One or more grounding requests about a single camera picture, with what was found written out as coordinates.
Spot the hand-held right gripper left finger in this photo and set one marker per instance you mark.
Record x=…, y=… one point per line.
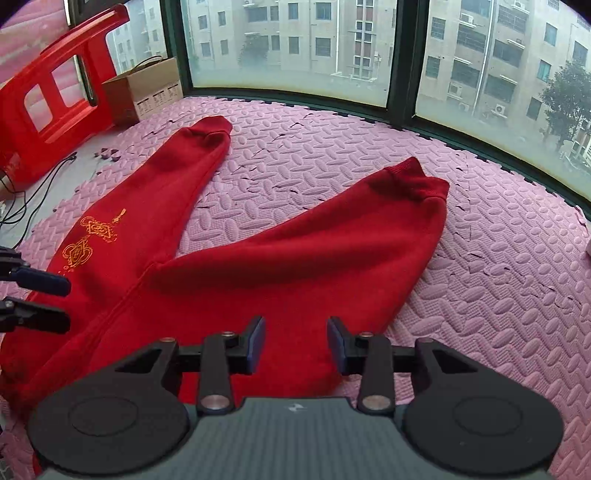
x=256, y=344

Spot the red plastic chair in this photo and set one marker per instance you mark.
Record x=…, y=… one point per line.
x=92, y=41

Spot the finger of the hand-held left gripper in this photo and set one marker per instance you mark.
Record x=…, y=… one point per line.
x=44, y=281
x=41, y=318

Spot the apartment building outside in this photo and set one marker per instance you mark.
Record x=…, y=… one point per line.
x=480, y=55

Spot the green tree outside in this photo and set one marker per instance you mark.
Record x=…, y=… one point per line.
x=568, y=101

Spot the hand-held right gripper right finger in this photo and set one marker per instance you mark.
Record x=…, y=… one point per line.
x=334, y=344

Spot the dark green window frame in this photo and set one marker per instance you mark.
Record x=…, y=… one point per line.
x=406, y=69

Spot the small foam mat scrap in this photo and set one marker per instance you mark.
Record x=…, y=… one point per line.
x=113, y=156
x=99, y=153

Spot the cardboard box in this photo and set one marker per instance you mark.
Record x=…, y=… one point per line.
x=152, y=92

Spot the red pants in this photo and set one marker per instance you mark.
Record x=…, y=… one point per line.
x=300, y=258

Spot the pink foam floor mat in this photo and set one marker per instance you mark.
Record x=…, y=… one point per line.
x=323, y=161

